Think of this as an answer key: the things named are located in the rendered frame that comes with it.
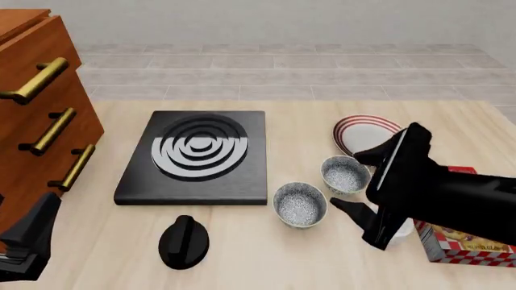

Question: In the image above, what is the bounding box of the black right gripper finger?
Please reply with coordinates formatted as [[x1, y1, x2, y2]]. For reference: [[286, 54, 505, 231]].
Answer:
[[352, 134, 400, 167], [329, 197, 380, 242]]

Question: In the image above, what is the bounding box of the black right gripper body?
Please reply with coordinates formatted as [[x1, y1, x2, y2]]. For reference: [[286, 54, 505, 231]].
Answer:
[[361, 121, 441, 251]]

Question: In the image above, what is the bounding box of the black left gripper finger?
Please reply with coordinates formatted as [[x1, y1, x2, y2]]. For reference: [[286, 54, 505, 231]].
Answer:
[[0, 191, 63, 242]]

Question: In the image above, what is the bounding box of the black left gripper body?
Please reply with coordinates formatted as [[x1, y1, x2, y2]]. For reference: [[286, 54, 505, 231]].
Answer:
[[0, 232, 56, 281]]

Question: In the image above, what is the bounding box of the white plate with red rings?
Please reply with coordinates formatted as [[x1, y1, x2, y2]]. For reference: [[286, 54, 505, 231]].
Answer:
[[331, 114, 405, 159]]

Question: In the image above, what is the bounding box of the patterned black and white bowl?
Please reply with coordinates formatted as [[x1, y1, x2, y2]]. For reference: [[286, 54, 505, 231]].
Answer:
[[319, 155, 372, 196], [272, 181, 329, 230]]

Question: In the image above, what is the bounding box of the flat black stove plate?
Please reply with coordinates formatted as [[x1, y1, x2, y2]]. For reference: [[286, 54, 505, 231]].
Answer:
[[113, 110, 269, 208]]

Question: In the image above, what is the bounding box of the wooden drawer front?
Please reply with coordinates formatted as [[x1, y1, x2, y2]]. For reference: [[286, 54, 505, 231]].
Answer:
[[0, 118, 106, 231], [0, 14, 84, 114], [0, 64, 98, 170]]

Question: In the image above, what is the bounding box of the small white cup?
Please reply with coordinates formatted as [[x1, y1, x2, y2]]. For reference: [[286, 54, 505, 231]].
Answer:
[[387, 217, 416, 247]]

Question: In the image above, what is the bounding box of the red checkered food box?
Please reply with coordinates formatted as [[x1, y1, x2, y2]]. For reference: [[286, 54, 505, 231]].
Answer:
[[412, 164, 516, 268]]

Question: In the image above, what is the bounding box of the round black stove knob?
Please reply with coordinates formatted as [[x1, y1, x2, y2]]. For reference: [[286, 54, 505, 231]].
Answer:
[[157, 214, 211, 271]]

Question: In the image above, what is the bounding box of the wooden cabinet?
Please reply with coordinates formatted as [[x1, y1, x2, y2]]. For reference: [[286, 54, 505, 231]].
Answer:
[[0, 8, 106, 231]]

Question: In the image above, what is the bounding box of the brass drawer handle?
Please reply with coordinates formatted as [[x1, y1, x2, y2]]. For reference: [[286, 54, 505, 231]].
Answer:
[[18, 106, 78, 157], [0, 56, 70, 106], [47, 143, 97, 193]]

